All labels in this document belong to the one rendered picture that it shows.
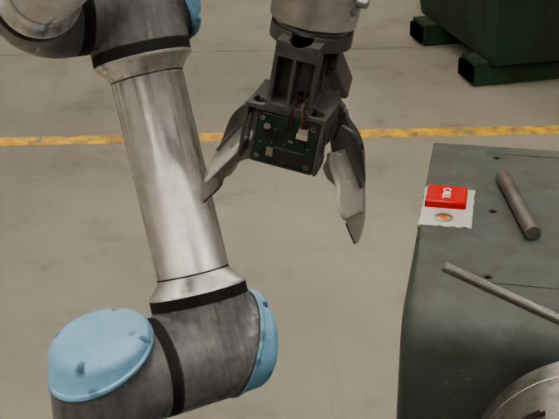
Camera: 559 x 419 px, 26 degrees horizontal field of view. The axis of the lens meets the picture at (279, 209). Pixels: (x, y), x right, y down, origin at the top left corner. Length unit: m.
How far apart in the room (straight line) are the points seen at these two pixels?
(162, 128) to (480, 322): 0.48
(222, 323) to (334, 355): 2.44
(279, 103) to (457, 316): 0.61
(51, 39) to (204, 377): 0.41
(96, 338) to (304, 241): 3.17
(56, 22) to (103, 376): 0.38
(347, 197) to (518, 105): 4.85
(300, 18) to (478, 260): 0.74
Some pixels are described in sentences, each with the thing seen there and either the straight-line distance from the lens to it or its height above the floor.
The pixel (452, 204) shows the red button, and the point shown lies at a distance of 1.81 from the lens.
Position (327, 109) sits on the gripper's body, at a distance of 1.03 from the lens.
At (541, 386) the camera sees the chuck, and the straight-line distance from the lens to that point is 1.49.
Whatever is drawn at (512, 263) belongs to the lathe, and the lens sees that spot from 1.67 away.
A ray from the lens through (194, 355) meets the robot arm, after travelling 1.36.
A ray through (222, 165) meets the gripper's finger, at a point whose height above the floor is 1.60.
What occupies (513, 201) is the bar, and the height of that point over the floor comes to 1.27.
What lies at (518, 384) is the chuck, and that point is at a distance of 1.52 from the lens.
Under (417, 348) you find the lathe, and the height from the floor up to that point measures 1.20.
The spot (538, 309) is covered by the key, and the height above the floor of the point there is 1.33.
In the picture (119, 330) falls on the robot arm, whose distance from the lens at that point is 1.35.
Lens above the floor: 2.02
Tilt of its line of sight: 25 degrees down
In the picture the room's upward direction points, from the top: straight up
